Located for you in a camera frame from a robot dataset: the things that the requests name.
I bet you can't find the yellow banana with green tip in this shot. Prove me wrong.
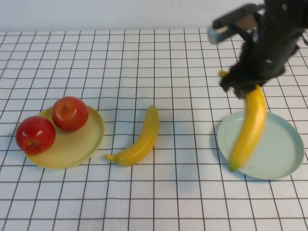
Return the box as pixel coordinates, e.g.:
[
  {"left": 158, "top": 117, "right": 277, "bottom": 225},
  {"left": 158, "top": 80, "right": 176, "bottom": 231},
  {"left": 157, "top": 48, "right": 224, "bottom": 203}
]
[{"left": 218, "top": 70, "right": 267, "bottom": 172}]

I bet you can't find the red apple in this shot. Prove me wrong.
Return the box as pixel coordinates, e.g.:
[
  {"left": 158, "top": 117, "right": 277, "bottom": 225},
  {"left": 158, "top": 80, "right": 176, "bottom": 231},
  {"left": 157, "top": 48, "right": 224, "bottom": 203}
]
[
  {"left": 15, "top": 115, "right": 57, "bottom": 155},
  {"left": 51, "top": 96, "right": 89, "bottom": 132}
]

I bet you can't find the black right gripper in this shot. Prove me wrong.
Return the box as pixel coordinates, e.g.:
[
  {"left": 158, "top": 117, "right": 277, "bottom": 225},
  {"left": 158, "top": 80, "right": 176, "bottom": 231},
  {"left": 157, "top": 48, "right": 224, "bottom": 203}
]
[{"left": 220, "top": 0, "right": 308, "bottom": 99}]

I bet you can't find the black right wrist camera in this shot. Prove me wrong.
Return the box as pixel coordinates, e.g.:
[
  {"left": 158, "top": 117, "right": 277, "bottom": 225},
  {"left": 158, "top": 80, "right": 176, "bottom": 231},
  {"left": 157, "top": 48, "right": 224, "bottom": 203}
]
[{"left": 207, "top": 2, "right": 264, "bottom": 44}]

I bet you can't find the light green round plate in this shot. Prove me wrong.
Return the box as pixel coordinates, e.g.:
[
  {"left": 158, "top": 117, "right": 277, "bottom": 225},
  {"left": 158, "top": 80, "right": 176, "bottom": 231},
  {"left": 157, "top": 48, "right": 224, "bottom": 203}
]
[{"left": 217, "top": 110, "right": 305, "bottom": 180}]

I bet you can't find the yellow round plate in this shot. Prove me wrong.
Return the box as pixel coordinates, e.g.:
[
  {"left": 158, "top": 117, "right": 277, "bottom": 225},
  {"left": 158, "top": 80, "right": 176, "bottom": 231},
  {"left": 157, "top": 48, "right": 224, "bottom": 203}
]
[{"left": 25, "top": 103, "right": 106, "bottom": 170}]

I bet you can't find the white grid-checked tablecloth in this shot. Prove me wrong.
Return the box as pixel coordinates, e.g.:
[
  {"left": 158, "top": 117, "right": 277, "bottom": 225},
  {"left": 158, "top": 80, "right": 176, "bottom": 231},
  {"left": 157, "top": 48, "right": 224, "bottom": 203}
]
[{"left": 0, "top": 26, "right": 308, "bottom": 231}]

